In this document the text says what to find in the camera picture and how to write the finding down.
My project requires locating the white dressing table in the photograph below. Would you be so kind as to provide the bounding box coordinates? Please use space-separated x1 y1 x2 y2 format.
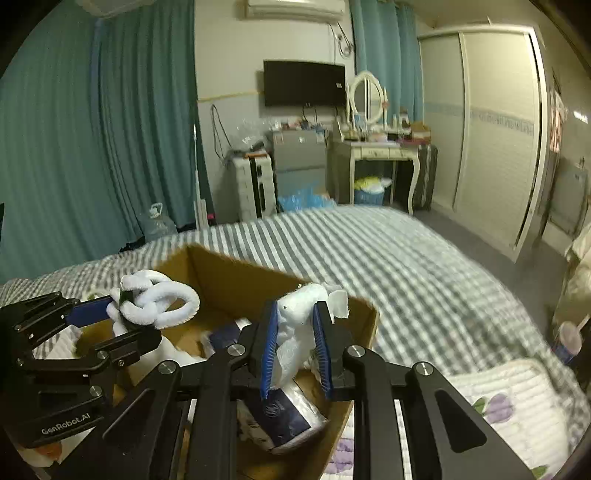
327 140 421 216

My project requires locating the white oval vanity mirror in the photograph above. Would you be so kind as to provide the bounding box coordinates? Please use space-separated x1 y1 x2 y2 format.
346 71 389 130

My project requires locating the teal curtain left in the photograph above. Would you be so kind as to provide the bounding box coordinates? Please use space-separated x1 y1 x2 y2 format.
1 1 211 281

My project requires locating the white twisted towel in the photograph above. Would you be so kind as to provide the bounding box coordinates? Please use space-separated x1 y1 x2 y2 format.
106 270 200 337

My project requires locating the white air conditioner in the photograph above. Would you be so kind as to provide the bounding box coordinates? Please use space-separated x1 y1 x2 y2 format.
245 0 346 23

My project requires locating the white suitcase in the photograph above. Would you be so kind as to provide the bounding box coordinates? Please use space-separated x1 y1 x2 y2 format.
230 153 276 222

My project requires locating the clear water jug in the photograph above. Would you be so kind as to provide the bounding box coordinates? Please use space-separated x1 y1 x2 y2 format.
139 202 177 243

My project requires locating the blue plastic bag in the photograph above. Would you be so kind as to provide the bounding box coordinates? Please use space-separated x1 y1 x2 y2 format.
277 188 337 213

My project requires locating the grey mini fridge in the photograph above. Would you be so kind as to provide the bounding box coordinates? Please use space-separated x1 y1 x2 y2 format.
269 130 328 197

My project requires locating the grey checked bed sheet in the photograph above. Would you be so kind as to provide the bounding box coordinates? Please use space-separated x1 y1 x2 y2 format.
1 206 590 446

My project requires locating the white louvred wardrobe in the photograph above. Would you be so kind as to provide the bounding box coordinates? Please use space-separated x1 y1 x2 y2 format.
419 24 549 260

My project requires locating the black wall television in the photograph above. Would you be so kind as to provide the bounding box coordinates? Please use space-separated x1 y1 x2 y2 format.
263 60 346 107

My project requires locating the teal curtain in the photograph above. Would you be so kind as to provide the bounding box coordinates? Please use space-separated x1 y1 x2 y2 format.
1 1 211 281
349 0 423 121

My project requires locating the navy white tissue pack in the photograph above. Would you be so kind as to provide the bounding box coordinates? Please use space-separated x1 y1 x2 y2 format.
200 317 332 455

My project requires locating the brown cardboard box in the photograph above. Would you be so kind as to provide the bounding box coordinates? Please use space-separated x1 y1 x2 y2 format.
66 246 352 479

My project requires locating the purple drink cup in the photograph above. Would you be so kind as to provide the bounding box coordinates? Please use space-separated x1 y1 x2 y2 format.
552 315 590 368

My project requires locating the dark suitcase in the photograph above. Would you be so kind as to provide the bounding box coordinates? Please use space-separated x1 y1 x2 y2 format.
394 144 438 210

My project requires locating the white jacket on chair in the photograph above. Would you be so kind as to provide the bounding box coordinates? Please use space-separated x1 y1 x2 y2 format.
552 231 590 327

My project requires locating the white floral quilt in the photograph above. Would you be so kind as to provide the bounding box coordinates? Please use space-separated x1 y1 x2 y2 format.
0 357 571 480

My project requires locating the teal curtain right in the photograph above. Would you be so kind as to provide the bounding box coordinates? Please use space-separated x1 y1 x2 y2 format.
349 0 423 121

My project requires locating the white lace cloth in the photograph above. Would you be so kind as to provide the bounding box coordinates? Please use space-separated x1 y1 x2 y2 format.
271 283 349 389

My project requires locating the grey washing machine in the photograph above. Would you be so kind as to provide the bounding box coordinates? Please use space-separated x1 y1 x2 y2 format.
549 157 589 238

